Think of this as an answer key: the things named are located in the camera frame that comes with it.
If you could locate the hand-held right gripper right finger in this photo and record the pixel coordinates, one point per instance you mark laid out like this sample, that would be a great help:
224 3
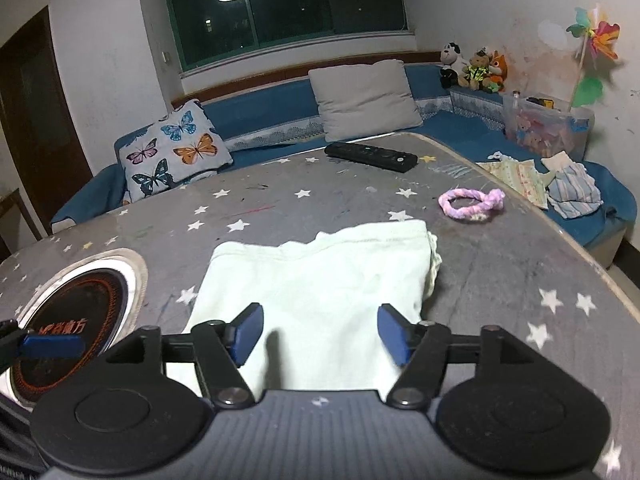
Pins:
392 332

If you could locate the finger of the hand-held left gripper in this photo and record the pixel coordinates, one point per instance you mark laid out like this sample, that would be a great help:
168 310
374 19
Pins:
47 345

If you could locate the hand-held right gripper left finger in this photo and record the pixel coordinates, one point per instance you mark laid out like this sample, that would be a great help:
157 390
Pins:
247 332

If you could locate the pale green shirt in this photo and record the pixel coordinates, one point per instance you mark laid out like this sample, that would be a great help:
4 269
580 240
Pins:
320 285

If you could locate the round built-in induction cooker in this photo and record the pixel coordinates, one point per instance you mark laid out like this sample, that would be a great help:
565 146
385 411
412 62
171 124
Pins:
75 300

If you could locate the grey star-print tablecloth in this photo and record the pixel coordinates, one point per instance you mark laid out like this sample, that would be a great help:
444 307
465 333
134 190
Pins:
500 265

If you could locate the brown wooden furniture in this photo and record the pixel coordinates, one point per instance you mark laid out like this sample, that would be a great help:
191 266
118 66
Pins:
12 210

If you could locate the black remote control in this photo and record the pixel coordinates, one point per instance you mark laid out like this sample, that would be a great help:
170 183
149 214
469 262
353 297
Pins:
370 156

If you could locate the butterfly print pillow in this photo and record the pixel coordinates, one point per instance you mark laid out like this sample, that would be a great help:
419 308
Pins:
175 152

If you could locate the yellow patterned small cloth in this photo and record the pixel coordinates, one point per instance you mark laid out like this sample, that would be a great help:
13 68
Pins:
520 177

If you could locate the blue sofa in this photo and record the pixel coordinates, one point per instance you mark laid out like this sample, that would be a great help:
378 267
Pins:
270 115

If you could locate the dark wooden door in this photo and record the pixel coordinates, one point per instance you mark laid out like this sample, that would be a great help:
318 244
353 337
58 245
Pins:
40 125

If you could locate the blue striped small cloth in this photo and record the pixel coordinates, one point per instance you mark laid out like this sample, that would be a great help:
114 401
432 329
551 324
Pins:
575 190

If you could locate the grey pillow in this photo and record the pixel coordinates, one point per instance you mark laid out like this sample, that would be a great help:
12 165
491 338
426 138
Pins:
365 100

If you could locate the white small cloth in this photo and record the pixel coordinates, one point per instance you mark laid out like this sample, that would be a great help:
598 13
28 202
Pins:
557 160

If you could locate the clear plastic toy box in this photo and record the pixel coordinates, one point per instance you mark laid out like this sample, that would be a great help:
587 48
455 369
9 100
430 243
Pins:
550 127

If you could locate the bear plush toy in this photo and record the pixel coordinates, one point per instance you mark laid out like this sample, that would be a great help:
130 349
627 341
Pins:
476 72

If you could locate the panda plush toy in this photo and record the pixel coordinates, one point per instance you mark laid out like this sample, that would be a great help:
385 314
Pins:
452 65

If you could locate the orange fox plush toy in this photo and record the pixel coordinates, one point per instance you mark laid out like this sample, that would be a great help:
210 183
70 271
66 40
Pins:
497 72

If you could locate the green-framed window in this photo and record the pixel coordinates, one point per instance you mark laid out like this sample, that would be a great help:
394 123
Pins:
290 5

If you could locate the colourful pinwheel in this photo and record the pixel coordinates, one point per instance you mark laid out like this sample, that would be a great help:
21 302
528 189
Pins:
600 40

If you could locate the white wall switch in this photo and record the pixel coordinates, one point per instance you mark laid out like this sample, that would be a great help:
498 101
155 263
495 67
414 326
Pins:
167 58

